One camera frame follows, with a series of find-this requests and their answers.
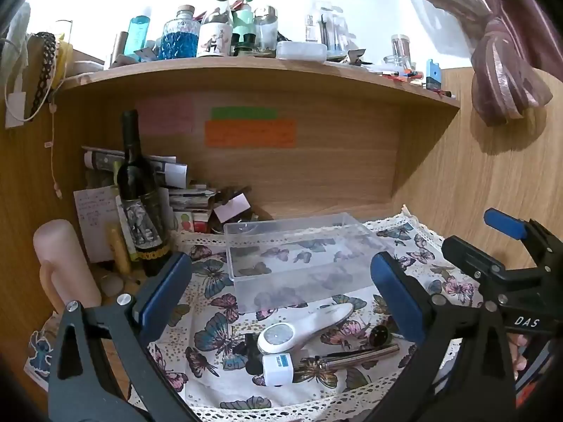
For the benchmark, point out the mint green bottle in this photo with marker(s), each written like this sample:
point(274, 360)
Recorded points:
point(244, 17)

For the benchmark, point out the clear bottle with white label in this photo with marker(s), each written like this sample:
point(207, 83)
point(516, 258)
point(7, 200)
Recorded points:
point(215, 30)

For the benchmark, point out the red and white box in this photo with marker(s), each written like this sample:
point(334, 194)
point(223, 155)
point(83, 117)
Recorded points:
point(193, 222)

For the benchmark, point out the pink striped curtain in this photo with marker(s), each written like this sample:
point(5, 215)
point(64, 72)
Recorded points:
point(497, 52)

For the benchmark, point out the white tealight candle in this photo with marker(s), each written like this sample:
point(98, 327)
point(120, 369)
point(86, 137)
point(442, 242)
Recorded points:
point(113, 284)

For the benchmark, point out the small black round cap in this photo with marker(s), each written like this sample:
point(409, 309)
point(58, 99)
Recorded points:
point(379, 335)

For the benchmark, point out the white plastic box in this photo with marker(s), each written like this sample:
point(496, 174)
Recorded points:
point(301, 50)

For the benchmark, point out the clear glass cup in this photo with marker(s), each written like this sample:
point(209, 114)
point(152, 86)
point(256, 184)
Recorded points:
point(402, 50)

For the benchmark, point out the stack of small booklets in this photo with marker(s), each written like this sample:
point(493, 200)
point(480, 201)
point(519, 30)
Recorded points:
point(191, 195)

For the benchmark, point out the blue cartoon sticker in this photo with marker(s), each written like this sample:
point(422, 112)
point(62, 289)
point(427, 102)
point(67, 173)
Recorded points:
point(39, 351)

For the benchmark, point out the glass bottle with blue liquid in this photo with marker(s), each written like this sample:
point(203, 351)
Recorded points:
point(178, 39)

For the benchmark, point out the clear plastic container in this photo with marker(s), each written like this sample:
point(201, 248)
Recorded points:
point(303, 250)

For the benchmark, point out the white handheld massager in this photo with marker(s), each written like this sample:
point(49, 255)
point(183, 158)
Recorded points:
point(303, 327)

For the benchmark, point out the clear tool packaging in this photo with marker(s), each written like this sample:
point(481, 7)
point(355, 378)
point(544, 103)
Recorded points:
point(327, 26)

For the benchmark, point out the turquoise plastic bottle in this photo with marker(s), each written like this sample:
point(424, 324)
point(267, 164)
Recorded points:
point(138, 33)

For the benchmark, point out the white cube charger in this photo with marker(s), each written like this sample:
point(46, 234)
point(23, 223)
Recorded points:
point(278, 370)

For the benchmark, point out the green sticky note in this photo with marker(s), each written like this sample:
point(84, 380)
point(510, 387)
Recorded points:
point(244, 113)

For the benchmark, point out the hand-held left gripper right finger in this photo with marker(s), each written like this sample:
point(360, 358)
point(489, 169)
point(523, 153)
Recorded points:
point(396, 299)

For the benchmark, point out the pink cylinder candle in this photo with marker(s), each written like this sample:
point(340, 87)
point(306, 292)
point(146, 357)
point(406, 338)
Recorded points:
point(61, 259)

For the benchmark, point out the person's right hand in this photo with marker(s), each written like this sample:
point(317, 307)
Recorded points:
point(521, 358)

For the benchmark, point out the pink card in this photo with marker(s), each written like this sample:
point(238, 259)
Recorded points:
point(233, 209)

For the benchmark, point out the pink sticky note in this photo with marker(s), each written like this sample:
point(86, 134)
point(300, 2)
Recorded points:
point(165, 114)

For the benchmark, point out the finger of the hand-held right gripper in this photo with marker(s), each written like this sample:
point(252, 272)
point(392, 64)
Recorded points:
point(506, 224)
point(473, 257)

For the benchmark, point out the black lace band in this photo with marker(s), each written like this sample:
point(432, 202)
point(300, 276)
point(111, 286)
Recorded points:
point(44, 74)

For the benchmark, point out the brown cardboard tube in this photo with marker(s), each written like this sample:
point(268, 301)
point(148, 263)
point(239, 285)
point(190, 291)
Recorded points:
point(118, 48)

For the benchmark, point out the blue and black box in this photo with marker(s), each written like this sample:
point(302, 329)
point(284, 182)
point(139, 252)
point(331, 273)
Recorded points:
point(433, 74)

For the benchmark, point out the wooden shelf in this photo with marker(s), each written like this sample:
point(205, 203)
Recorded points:
point(264, 74)

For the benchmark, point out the butterfly print tablecloth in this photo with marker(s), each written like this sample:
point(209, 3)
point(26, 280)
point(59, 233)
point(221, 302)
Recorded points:
point(220, 281)

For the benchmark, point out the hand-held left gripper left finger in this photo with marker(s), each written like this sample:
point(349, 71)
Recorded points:
point(165, 292)

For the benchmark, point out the black binoculars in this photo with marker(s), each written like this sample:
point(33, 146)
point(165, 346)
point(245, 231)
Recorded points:
point(245, 43)

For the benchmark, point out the white handwritten note paper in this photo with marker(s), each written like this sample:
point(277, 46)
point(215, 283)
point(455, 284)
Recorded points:
point(94, 220)

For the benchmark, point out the pile of pens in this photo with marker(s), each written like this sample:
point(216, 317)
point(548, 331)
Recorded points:
point(402, 74)

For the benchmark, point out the stack of rolled magazines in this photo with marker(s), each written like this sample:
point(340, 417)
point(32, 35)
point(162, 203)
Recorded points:
point(169, 169)

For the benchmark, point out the yellow candle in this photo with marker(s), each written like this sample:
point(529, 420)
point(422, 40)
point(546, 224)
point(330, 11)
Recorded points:
point(119, 250)

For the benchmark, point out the dark wine bottle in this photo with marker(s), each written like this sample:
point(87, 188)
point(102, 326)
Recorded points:
point(140, 202)

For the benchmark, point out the clear jar with silver lid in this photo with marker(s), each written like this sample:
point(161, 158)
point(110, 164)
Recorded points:
point(265, 28)

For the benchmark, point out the white-capped metallic tube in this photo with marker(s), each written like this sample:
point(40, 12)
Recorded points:
point(352, 358)

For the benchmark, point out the orange sticky note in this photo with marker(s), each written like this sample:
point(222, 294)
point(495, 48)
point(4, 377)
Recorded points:
point(250, 134)

